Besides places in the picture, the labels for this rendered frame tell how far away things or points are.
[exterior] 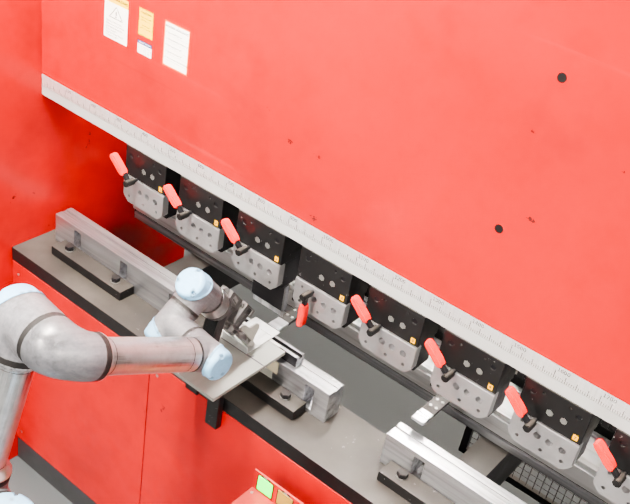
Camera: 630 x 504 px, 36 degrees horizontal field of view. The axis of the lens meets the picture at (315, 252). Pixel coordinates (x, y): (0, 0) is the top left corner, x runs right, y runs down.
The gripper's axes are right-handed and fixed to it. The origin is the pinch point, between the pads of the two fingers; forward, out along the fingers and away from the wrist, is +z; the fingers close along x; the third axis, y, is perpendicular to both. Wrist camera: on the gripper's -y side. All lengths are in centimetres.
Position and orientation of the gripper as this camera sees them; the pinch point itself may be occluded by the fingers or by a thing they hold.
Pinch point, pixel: (240, 339)
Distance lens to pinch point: 245.9
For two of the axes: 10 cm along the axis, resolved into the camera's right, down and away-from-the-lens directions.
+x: -7.7, -4.4, 4.6
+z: 2.9, 4.0, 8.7
